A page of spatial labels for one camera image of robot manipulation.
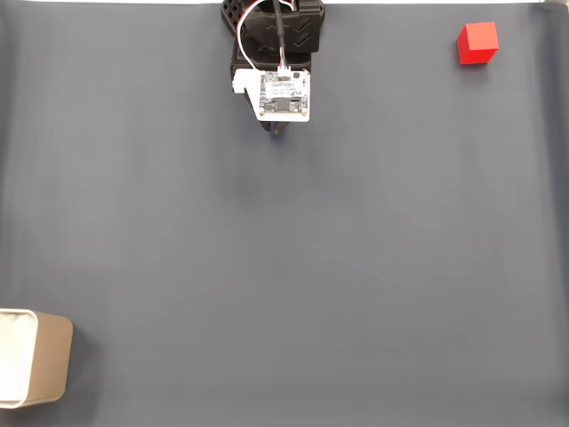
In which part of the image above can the beige box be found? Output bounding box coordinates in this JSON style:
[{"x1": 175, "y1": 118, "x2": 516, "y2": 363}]
[{"x1": 0, "y1": 307, "x2": 75, "y2": 409}]

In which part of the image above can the black camera cable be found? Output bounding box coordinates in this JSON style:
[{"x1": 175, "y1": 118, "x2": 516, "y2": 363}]
[{"x1": 271, "y1": 0, "x2": 291, "y2": 72}]

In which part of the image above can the dark grey table mat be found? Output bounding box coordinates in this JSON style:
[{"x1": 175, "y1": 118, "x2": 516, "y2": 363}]
[{"x1": 0, "y1": 3, "x2": 569, "y2": 427}]

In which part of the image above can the white wrist camera board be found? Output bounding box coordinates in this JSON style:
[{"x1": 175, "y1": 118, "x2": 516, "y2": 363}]
[{"x1": 230, "y1": 67, "x2": 312, "y2": 124}]

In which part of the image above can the white padding paper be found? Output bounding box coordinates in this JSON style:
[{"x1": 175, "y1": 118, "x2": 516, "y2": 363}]
[{"x1": 0, "y1": 310, "x2": 36, "y2": 404}]

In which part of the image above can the red white servo cable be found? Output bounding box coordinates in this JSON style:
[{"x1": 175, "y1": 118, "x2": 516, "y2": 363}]
[{"x1": 236, "y1": 0, "x2": 268, "y2": 71}]

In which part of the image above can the red cube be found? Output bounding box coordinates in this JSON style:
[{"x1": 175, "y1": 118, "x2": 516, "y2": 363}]
[{"x1": 456, "y1": 20, "x2": 500, "y2": 67}]

